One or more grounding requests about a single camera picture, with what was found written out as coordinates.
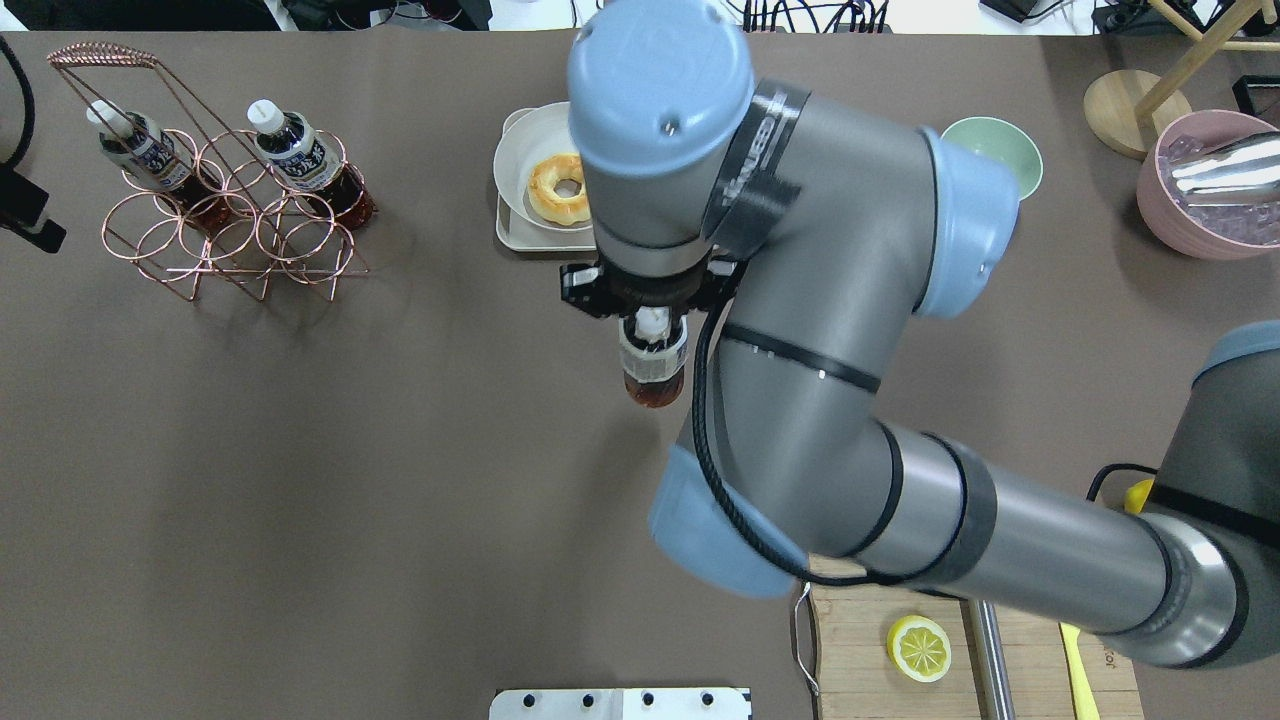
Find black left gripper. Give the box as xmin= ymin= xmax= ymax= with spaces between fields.
xmin=1 ymin=167 xmax=67 ymax=254

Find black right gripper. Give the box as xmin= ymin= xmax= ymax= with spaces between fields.
xmin=559 ymin=255 xmax=749 ymax=318

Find tea bottle white cap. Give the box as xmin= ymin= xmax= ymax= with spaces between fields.
xmin=618 ymin=306 xmax=689 ymax=407

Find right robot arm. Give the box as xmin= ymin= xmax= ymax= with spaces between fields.
xmin=562 ymin=1 xmax=1279 ymax=669

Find left tea bottle in rack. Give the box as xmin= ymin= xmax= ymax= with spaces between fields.
xmin=84 ymin=100 xmax=233 ymax=234

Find tea bottle in rack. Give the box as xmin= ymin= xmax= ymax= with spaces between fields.
xmin=246 ymin=97 xmax=376 ymax=231
xmin=84 ymin=100 xmax=233 ymax=234

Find cream serving tray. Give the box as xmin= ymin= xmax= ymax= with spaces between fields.
xmin=495 ymin=106 xmax=599 ymax=252

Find right tea bottle in rack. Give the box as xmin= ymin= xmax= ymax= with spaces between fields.
xmin=246 ymin=97 xmax=376 ymax=231

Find glazed donut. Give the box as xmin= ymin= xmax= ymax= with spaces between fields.
xmin=527 ymin=152 xmax=591 ymax=225

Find white plate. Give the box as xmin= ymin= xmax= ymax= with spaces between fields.
xmin=493 ymin=101 xmax=593 ymax=233

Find wooden cutting board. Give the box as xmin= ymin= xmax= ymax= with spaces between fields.
xmin=808 ymin=556 xmax=1147 ymax=720

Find mint green bowl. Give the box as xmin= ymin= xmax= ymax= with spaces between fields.
xmin=941 ymin=117 xmax=1044 ymax=201

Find half lemon slice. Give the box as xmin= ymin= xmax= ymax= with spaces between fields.
xmin=884 ymin=614 xmax=954 ymax=684

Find wooden stand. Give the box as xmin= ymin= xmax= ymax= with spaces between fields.
xmin=1083 ymin=1 xmax=1277 ymax=161

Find yellow lemon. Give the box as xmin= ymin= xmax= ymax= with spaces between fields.
xmin=1123 ymin=477 xmax=1155 ymax=515

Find pink ice bucket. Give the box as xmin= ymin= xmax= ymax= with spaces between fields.
xmin=1135 ymin=109 xmax=1277 ymax=260

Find yellow peeler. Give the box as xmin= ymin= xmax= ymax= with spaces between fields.
xmin=1059 ymin=623 xmax=1101 ymax=720

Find metal ice scoop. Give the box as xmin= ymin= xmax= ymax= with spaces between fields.
xmin=1170 ymin=131 xmax=1279 ymax=206

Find clear ice cubes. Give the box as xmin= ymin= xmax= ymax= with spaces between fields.
xmin=1161 ymin=137 xmax=1277 ymax=243

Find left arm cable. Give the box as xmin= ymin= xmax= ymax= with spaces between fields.
xmin=0 ymin=35 xmax=37 ymax=169

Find copper wire bottle rack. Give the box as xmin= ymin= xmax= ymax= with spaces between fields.
xmin=47 ymin=41 xmax=378 ymax=302

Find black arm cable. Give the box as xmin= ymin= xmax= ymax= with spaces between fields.
xmin=690 ymin=295 xmax=881 ymax=587

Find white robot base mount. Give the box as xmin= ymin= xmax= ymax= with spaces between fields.
xmin=488 ymin=685 xmax=754 ymax=719

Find black handled knife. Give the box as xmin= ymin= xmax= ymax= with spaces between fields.
xmin=966 ymin=600 xmax=1016 ymax=719

